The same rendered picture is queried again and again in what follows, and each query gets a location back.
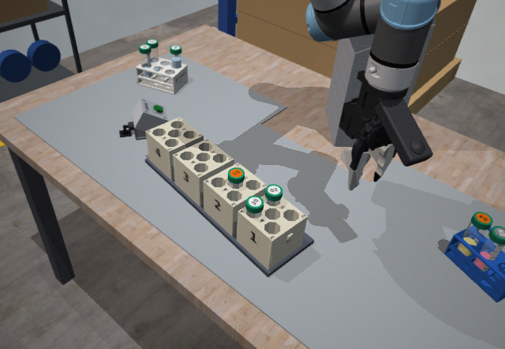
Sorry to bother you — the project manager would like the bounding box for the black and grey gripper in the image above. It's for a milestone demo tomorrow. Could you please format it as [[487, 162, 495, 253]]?
[[339, 70, 408, 191]]

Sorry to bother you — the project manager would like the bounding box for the grey bench mat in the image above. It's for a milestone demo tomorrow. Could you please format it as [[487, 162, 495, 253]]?
[[13, 55, 505, 349]]

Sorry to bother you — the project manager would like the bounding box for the blue tube rack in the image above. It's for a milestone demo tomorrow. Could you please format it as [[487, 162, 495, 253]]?
[[444, 228, 505, 302]]

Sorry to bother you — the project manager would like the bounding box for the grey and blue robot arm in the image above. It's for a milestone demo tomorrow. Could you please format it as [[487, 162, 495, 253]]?
[[306, 0, 441, 167]]

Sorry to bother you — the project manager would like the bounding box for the beige bucket adapter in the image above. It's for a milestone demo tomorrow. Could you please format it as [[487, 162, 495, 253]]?
[[236, 195, 308, 270], [204, 163, 267, 236], [146, 118, 204, 180], [173, 139, 234, 206]]

